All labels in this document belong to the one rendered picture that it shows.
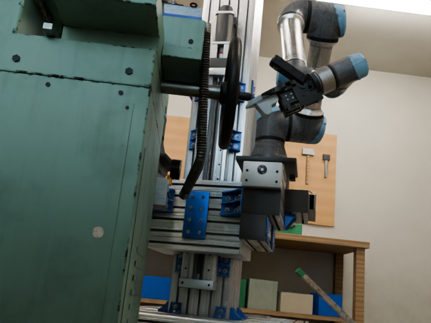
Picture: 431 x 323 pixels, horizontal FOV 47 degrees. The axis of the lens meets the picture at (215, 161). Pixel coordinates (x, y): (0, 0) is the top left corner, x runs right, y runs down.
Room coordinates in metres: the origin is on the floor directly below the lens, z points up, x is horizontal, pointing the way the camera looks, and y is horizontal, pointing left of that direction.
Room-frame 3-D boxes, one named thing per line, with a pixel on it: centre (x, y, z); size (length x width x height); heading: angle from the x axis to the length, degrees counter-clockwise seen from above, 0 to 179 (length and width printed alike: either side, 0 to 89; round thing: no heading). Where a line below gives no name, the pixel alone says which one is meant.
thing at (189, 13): (1.16, 0.13, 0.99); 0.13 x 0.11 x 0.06; 2
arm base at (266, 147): (1.85, -0.20, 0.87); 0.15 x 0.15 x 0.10
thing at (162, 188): (1.44, 0.19, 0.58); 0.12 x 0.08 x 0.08; 92
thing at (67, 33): (1.17, 0.26, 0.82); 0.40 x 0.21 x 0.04; 2
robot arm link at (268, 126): (1.85, -0.21, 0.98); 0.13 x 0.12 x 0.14; 91
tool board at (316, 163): (4.51, -0.16, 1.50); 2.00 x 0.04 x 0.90; 93
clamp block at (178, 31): (1.16, 0.13, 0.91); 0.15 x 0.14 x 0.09; 2
